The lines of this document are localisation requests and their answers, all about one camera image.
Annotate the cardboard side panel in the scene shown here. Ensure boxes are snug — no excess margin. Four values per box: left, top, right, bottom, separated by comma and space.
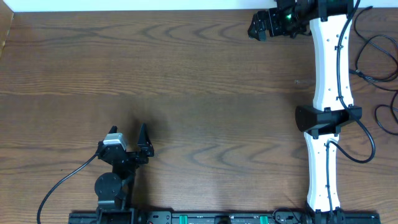
0, 0, 14, 55

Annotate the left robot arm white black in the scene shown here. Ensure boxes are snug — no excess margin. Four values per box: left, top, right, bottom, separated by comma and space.
95, 124, 154, 223

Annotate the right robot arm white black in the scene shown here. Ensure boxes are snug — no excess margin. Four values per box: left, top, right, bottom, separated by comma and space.
248, 0, 362, 223

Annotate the black mounting rail base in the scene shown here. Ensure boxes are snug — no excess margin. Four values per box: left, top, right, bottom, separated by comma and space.
68, 209, 381, 224

